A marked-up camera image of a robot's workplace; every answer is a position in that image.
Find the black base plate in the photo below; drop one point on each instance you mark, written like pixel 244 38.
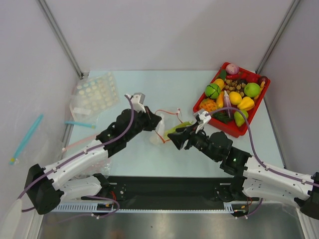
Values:
pixel 171 193

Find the yellow toy lemon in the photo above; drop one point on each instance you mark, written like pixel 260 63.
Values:
pixel 235 98

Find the clear bag teal zipper table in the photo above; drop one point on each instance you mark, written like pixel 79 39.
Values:
pixel 80 124

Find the clear bag with teal zipper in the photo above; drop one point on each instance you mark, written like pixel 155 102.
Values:
pixel 40 145

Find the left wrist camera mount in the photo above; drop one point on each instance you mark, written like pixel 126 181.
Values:
pixel 137 101

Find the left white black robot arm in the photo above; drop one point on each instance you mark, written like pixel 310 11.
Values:
pixel 48 186

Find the red toy chili pepper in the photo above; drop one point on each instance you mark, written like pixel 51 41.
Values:
pixel 238 76

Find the clear bag with orange zipper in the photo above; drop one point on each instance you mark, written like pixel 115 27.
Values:
pixel 170 116

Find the toy green onion leek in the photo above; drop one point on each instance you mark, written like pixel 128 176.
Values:
pixel 161 134

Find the red plastic tray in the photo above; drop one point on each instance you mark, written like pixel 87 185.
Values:
pixel 220 119

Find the pink toy onion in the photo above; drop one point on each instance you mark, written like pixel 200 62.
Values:
pixel 232 69

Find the brown toy mushrooms cluster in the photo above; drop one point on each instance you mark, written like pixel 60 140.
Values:
pixel 235 85

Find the green toy apple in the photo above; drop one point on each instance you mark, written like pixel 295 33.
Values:
pixel 252 90

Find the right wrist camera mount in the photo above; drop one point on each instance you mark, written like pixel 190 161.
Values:
pixel 202 118

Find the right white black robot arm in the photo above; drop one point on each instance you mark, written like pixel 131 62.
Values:
pixel 252 177

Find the white slotted cable duct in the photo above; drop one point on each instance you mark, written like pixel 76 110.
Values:
pixel 86 207

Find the orange toy fruit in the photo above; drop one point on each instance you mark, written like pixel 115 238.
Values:
pixel 220 83

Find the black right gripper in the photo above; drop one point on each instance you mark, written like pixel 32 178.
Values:
pixel 187 138

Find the yellow toy bell pepper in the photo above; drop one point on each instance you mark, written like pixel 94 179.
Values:
pixel 246 104

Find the toy pineapple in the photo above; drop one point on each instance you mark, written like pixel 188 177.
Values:
pixel 208 105

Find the green toy pear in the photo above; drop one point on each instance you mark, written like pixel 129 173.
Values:
pixel 239 120

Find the bag of white round stickers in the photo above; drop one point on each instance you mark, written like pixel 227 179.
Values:
pixel 95 95

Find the dark red toy fruit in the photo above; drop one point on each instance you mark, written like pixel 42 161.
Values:
pixel 262 79

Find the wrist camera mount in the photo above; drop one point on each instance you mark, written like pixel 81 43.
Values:
pixel 137 101
pixel 202 118

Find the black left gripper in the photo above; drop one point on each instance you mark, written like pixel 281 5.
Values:
pixel 152 119

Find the green toy watermelon ball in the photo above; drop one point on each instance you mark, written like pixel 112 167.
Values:
pixel 212 91

